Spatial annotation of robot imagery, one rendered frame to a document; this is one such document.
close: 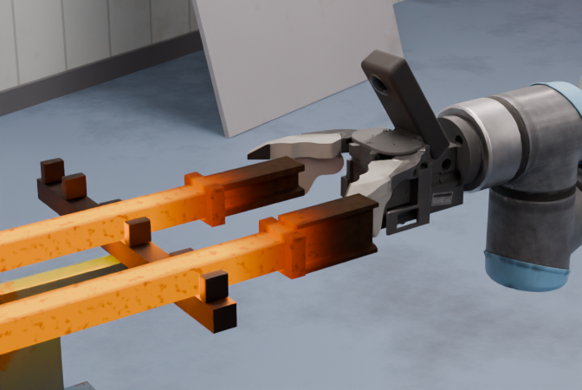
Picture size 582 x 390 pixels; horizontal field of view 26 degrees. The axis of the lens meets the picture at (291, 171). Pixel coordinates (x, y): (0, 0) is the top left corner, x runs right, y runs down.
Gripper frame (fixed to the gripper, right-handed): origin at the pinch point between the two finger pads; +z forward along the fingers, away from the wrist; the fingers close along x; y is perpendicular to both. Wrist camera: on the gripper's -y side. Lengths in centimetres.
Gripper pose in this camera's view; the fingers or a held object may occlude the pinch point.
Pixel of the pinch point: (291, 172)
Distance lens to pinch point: 113.2
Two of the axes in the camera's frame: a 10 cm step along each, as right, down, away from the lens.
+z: -8.1, 2.1, -5.4
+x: -5.8, -2.9, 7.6
